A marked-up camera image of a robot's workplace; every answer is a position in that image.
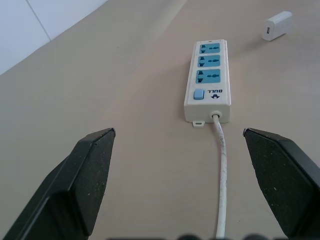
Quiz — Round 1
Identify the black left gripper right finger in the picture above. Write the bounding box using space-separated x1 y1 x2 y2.
242 127 320 239

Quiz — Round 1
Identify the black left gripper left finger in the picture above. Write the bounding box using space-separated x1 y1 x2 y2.
0 127 116 240

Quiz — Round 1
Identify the white power strip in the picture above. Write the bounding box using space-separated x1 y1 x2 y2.
183 39 232 129

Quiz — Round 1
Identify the white USB charger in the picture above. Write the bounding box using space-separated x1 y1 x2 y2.
261 10 294 42

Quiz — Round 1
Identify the white power cord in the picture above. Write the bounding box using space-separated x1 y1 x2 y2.
211 112 229 239

